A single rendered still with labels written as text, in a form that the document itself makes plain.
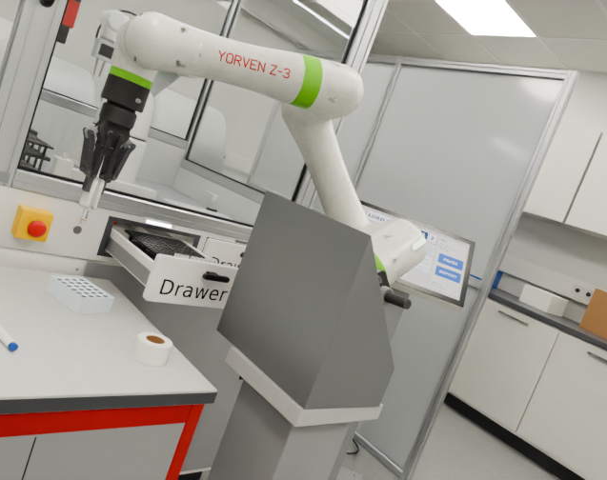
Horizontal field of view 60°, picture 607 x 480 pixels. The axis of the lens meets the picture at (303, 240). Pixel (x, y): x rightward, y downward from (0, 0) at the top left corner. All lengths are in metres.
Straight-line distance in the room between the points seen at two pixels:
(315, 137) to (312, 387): 0.63
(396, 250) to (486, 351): 2.77
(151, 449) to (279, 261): 0.47
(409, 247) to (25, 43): 0.98
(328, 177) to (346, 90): 0.26
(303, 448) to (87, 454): 0.48
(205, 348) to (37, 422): 0.94
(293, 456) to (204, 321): 0.66
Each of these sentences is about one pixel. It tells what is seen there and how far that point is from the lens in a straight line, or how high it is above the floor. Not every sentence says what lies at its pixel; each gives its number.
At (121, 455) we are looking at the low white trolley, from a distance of 1.05.
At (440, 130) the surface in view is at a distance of 2.89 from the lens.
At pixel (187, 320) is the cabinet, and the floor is 0.65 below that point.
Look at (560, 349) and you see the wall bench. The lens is 3.77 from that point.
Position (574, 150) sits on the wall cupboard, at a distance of 4.36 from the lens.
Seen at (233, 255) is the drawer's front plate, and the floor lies 0.89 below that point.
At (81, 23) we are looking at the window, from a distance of 1.41.
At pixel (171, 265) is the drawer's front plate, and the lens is 1.23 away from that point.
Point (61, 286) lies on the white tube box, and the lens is 1.28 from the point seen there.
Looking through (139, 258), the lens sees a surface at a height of 0.88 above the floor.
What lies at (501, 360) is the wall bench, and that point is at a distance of 3.92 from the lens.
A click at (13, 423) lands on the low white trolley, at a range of 0.93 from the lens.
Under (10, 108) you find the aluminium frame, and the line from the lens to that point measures 1.36.
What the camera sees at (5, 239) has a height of 0.82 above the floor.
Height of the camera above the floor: 1.20
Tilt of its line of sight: 6 degrees down
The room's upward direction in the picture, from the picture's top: 20 degrees clockwise
